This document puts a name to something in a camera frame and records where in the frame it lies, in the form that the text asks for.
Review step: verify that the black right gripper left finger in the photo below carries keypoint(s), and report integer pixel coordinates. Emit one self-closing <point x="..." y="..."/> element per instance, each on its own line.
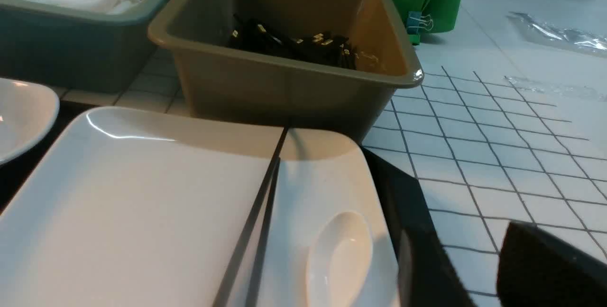
<point x="425" y="276"/>

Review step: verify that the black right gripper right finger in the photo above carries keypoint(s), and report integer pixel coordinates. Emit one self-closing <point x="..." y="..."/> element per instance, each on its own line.
<point x="538" y="269"/>

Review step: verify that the white ceramic soup spoon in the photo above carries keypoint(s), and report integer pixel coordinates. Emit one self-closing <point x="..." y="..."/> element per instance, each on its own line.
<point x="339" y="261"/>

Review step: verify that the large white square plate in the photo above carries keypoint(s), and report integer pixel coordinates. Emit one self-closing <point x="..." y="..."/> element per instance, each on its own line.
<point x="134" y="208"/>

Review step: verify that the small white sauce bowl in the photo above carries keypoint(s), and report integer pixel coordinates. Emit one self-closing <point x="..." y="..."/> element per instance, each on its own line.
<point x="27" y="113"/>

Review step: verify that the clear plastic bag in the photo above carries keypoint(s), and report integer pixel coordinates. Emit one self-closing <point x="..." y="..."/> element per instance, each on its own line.
<point x="546" y="34"/>
<point x="562" y="90"/>

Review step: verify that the brown plastic bin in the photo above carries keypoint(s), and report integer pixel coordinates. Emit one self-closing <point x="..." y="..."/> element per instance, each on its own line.
<point x="221" y="83"/>

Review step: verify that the binder clip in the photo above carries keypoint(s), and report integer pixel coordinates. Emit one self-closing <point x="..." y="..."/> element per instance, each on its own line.
<point x="416" y="24"/>

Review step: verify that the pile of black chopsticks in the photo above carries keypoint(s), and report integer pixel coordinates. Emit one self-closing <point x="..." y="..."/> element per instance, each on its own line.
<point x="323" y="48"/>

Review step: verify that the teal plastic bin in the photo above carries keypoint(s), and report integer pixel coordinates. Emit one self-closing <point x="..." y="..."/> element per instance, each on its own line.
<point x="75" y="49"/>

